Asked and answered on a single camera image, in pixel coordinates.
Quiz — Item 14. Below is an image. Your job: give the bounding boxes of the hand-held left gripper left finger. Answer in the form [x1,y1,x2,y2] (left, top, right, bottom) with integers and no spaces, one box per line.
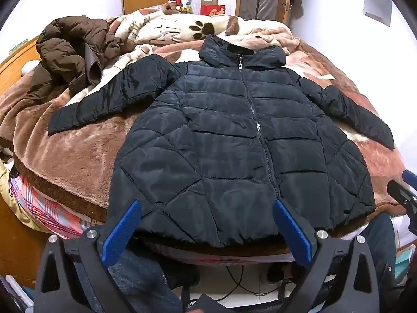
[34,200,142,313]

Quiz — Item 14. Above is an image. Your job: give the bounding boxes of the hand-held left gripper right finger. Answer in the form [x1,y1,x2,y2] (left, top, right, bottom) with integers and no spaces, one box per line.
[273,200,380,313]

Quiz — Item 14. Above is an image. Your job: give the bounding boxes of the black puffer jacket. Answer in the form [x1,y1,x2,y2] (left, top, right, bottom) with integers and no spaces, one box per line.
[48,34,395,248]

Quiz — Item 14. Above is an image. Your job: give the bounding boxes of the person's blue jeans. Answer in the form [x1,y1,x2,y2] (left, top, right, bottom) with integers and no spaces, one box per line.
[75,213,400,313]

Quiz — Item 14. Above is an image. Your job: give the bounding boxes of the teal packet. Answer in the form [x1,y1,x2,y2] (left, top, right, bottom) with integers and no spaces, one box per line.
[395,244,417,284]

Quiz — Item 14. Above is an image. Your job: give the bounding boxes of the plaid bed sheet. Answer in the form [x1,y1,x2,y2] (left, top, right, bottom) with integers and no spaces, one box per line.
[10,173,108,238]

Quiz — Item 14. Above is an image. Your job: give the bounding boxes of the paw print fleece blanket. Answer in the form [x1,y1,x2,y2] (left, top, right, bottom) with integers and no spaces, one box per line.
[0,9,411,238]

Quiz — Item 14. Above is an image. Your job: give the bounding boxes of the black power adapter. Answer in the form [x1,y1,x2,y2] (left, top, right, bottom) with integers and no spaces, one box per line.
[186,293,226,313]

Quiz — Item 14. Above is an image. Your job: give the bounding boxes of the beige cloth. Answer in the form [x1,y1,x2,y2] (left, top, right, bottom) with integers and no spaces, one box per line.
[0,160,43,235]

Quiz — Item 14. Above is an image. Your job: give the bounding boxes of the brown puffer jacket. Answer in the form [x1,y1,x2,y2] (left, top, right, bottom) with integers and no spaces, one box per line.
[24,15,124,105]

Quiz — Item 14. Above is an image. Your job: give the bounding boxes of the red box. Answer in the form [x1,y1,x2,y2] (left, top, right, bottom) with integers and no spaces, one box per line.
[200,4,226,16]

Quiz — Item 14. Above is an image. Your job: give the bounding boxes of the black cable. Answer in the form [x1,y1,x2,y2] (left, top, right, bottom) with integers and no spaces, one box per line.
[225,264,284,300]

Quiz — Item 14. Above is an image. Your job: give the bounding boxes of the wooden bed frame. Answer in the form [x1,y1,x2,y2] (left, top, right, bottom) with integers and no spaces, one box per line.
[0,37,53,289]

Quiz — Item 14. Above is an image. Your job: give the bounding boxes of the grey wall box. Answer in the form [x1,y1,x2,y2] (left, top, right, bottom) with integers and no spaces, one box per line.
[364,0,392,27]

